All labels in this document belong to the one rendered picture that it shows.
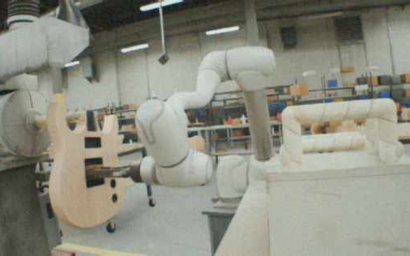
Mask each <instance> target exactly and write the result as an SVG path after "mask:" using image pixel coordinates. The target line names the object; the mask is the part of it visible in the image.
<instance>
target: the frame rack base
mask: <svg viewBox="0 0 410 256"><path fill-rule="evenodd" d="M302 161H303V169H298V170H289V169H286V168H285V166H284V165H281V166H270V167H267V171H266V173H265V175H266V184H265V185H266V194H267V220H268V238H269V254H270V256H410V157H408V156H406V155H405V154H403V155H402V156H401V157H400V158H399V162H398V163H396V164H384V163H379V155H371V156H370V155H367V154H366V151H351V152H347V153H334V154H316V155H311V156H303V157H302Z"/></svg>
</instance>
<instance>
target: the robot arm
mask: <svg viewBox="0 0 410 256"><path fill-rule="evenodd" d="M274 73H275V57H274V54H273V52H272V50H270V49H267V48H263V47H255V46H246V47H241V48H236V49H232V50H228V51H224V52H212V53H209V54H208V55H207V56H206V57H205V58H204V60H203V62H202V64H201V66H200V68H199V75H198V86H196V92H180V93H177V94H174V95H173V96H171V97H170V98H169V99H168V100H167V101H166V102H165V101H162V100H159V99H152V100H148V101H147V102H145V103H143V104H142V105H141V106H140V107H139V109H138V111H137V113H136V117H135V121H136V127H137V131H138V132H139V136H140V138H141V141H142V142H143V145H144V146H145V148H146V149H147V151H148V153H149V154H150V157H146V158H144V159H143V160H140V159H135V160H133V161H132V162H131V164H128V165H123V166H117V167H113V168H112V167H100V170H99V169H97V167H95V168H94V169H87V178H90V177H93V178H97V177H98V178H110V177H117V178H119V177H122V178H129V177H130V178H131V180H132V181H133V182H135V183H144V184H147V185H150V186H170V187H190V186H199V185H202V184H204V183H207V182H208V181H209V180H210V178H211V173H212V169H213V167H212V166H211V159H210V157H209V156H207V155H205V154H203V153H201V152H198V151H193V150H192V148H191V147H189V145H188V143H187V141H186V140H187V138H188V134H187V122H188V119H187V116H186V113H185V112H183V110H185V109H200V108H202V107H203V106H204V105H206V104H207V103H208V102H209V101H210V99H211V98H212V97H213V96H214V94H215V92H216V89H217V88H218V87H219V85H220V83H222V82H225V81H229V80H236V82H237V84H238V87H239V88H240V89H241V90H242V93H243V98H244V102H245V103H246V112H247V117H248V122H249V127H250V135H251V141H252V145H253V150H254V155H253V157H252V158H251V160H250V163H247V162H244V160H243V158H242V157H240V156H238V155H230V156H223V157H222V158H221V159H220V162H219V164H218V169H217V185H218V190H219V196H214V197H211V201H212V202H216V203H215V204H213V205H212V206H213V208H228V209H237V208H238V206H239V203H240V202H241V201H242V199H243V197H244V194H245V192H246V190H247V188H248V185H249V184H250V183H251V182H252V181H266V175H265V173H266V171H267V167H265V164H266V163H269V162H270V159H271V157H279V156H278V154H276V153H275V152H274V151H273V147H272V141H271V129H270V122H269V114H268V108H267V96H266V90H265V86H266V85H267V80H268V76H271V75H273V74H274ZM120 175H121V176H120Z"/></svg>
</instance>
